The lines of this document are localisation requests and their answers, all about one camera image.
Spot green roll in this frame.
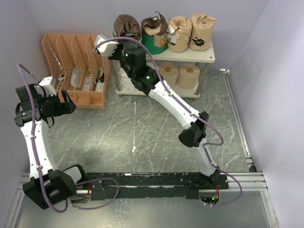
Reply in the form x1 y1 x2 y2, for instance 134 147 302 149
113 14 142 41
141 11 168 55

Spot beige paper roll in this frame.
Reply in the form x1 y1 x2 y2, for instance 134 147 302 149
178 64 200 89
159 62 179 88

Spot kraft roll with label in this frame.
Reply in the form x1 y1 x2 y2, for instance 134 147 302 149
167 16 192 53

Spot kraft roll with cartoon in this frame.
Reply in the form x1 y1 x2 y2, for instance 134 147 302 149
189 13 217 51

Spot white red-dotted paper roll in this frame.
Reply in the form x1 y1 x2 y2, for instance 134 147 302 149
119 67 137 92

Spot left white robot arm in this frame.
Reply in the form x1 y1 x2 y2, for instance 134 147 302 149
14 82 89 209

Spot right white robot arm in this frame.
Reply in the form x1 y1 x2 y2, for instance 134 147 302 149
104 38 220 189

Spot white two-tier shelf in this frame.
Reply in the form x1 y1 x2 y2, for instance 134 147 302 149
112 46 215 100

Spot papers in organizer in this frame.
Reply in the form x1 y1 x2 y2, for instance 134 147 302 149
69 65 105 92

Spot orange plastic file organizer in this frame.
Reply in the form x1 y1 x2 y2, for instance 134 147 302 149
42 33 111 110

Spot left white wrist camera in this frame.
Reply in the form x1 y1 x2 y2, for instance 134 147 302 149
39 76 57 96

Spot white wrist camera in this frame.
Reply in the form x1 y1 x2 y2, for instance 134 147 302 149
39 76 57 96
93 34 119 57

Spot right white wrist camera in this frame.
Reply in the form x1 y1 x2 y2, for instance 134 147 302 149
93 34 119 57

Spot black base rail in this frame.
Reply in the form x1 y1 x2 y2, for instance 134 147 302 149
86 171 228 200

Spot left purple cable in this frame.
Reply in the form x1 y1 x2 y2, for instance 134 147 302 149
16 63 119 213

